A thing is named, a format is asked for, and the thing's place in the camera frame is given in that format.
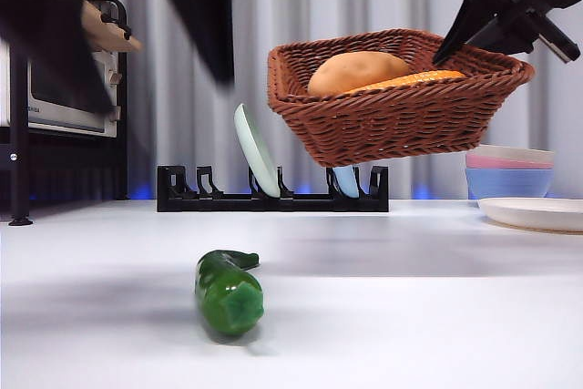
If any black metal handle bracket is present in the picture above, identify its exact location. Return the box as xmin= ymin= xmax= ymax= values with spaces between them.
xmin=84 ymin=0 xmax=134 ymax=42

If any pale blue plate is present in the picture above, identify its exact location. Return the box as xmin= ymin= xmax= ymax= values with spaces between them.
xmin=332 ymin=165 xmax=359 ymax=198

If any black dish rack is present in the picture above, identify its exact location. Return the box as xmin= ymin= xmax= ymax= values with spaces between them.
xmin=157 ymin=164 xmax=391 ymax=213

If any blue bowl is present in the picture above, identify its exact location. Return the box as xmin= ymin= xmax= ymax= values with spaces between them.
xmin=465 ymin=167 xmax=556 ymax=200

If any wooden cutting board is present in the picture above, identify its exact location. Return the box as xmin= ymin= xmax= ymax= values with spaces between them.
xmin=81 ymin=0 xmax=143 ymax=54

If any green cucumber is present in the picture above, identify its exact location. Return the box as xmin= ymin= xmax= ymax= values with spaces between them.
xmin=194 ymin=249 xmax=265 ymax=336

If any black shelf frame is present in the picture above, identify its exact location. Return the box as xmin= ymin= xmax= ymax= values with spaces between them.
xmin=0 ymin=0 xmax=131 ymax=227

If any orange yellow corn cob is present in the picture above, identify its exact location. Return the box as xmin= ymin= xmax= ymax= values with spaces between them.
xmin=339 ymin=68 xmax=468 ymax=95

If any white flat plate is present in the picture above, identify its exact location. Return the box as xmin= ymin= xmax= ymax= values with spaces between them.
xmin=477 ymin=197 xmax=583 ymax=234

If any cream bowl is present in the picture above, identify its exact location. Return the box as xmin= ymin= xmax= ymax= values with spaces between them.
xmin=476 ymin=144 xmax=556 ymax=165

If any brown potato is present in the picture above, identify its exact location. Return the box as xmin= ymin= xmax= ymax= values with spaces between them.
xmin=307 ymin=51 xmax=414 ymax=99

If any white toaster oven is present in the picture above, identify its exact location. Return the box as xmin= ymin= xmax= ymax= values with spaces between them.
xmin=0 ymin=40 xmax=123 ymax=138

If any brown wicker basket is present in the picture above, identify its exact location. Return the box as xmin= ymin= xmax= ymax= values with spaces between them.
xmin=266 ymin=27 xmax=537 ymax=169

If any pale green plate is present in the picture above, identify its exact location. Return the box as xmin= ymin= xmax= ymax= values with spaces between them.
xmin=233 ymin=103 xmax=281 ymax=199

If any pink bowl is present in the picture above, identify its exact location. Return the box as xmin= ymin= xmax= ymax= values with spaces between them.
xmin=465 ymin=154 xmax=556 ymax=170

